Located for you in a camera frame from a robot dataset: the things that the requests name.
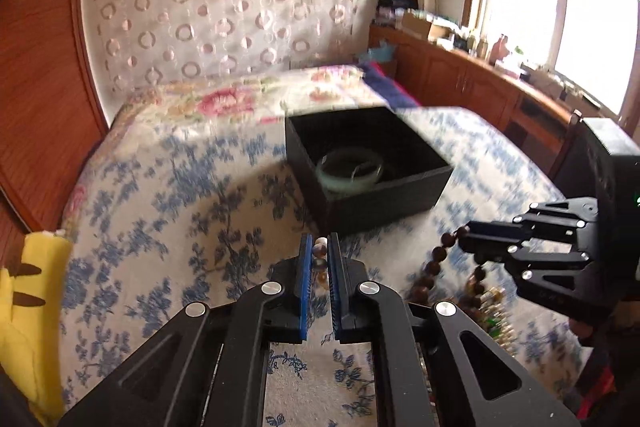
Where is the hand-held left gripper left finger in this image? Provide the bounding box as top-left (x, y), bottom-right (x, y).
top-left (57, 234), bottom-right (315, 427)

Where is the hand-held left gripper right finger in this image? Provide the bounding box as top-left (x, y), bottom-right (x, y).
top-left (327, 232), bottom-right (582, 427)

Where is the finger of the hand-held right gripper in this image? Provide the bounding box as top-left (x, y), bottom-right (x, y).
top-left (462, 199), bottom-right (599, 256)
top-left (459, 239), bottom-right (617, 314)

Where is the marbled brown bead bracelet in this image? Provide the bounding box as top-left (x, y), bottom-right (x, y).
top-left (312, 241), bottom-right (330, 295)

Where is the green gold bead necklace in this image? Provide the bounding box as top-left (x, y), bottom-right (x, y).
top-left (467, 274), bottom-right (518, 358)

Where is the black jewelry box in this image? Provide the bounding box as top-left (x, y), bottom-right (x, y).
top-left (284, 106), bottom-right (454, 238)

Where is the dark brown wooden bead bracelet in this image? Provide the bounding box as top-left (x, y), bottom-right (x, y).
top-left (409, 227), bottom-right (488, 309)

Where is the pale green jade bangle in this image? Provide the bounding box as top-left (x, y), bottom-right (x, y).
top-left (316, 149), bottom-right (386, 196)

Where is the wooden chair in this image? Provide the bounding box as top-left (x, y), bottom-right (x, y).
top-left (550, 109), bottom-right (585, 180)

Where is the blue floral bed cloth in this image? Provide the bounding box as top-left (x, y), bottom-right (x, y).
top-left (60, 107), bottom-right (596, 427)

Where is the window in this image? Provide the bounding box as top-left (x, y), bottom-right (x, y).
top-left (465, 0), bottom-right (640, 118)

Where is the wooden side cabinet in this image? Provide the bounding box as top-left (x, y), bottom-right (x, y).
top-left (369, 24), bottom-right (586, 180)

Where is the pink bottle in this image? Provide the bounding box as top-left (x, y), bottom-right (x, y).
top-left (490, 34), bottom-right (512, 66)

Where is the group of small bottles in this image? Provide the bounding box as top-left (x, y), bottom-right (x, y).
top-left (466, 32), bottom-right (489, 58)

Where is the pink floral blanket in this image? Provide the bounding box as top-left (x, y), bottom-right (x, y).
top-left (110, 64), bottom-right (396, 132)

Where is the dark blue red-edged blanket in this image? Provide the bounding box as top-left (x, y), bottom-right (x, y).
top-left (357, 61), bottom-right (417, 110)

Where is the cardboard box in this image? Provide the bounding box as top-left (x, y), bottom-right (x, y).
top-left (401, 9), bottom-right (453, 42)

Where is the teal bag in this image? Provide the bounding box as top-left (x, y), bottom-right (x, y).
top-left (357, 44), bottom-right (399, 66)

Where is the pile of dark items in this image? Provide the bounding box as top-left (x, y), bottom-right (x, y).
top-left (377, 0), bottom-right (421, 28)

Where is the yellow plush toy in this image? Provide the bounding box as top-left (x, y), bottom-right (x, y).
top-left (0, 231), bottom-right (74, 426)

